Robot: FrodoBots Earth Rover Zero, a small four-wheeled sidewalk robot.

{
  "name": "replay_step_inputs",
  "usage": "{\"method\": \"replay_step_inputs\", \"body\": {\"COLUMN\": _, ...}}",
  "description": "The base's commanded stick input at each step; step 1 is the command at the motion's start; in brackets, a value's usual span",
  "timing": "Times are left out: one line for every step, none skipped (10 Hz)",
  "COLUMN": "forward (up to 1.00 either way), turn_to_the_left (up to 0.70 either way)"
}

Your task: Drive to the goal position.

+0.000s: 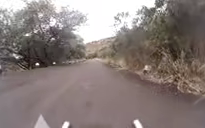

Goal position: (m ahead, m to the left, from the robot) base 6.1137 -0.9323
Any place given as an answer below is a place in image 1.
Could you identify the robot's own part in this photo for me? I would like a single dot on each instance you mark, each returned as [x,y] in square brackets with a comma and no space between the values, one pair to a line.
[137,124]
[66,124]

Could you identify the dense roadside bushes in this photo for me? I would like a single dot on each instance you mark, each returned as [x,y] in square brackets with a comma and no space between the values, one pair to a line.
[176,36]

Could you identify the dry grass verge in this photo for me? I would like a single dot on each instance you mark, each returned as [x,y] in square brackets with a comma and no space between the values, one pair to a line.
[180,81]

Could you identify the group of trees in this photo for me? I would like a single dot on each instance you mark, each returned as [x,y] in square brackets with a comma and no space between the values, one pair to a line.
[40,36]

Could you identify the distant hill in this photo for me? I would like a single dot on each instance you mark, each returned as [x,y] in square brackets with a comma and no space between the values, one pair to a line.
[96,47]

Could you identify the grey asphalt road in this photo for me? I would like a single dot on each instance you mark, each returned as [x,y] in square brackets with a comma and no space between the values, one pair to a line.
[90,93]

